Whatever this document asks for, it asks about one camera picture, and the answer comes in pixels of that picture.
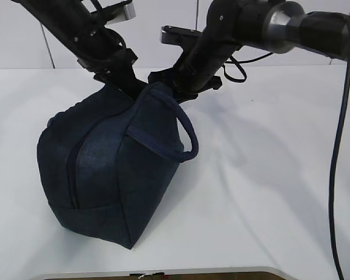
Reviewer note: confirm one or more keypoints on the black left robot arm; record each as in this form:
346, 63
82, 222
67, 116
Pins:
63, 18

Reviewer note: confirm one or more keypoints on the dark navy lunch bag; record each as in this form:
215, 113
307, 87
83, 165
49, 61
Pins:
106, 163

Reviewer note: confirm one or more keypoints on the white tag under table edge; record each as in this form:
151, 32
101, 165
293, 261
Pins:
148, 275

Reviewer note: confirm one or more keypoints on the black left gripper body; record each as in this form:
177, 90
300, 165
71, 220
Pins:
104, 52

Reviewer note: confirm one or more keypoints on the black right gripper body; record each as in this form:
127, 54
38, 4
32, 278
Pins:
194, 72

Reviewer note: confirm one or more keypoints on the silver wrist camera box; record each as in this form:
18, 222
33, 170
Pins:
119, 12
177, 36

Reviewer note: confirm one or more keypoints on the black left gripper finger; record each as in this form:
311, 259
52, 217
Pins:
128, 82

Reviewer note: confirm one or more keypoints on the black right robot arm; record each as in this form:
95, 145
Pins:
273, 26

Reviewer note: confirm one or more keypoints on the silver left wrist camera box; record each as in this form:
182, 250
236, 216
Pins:
119, 12

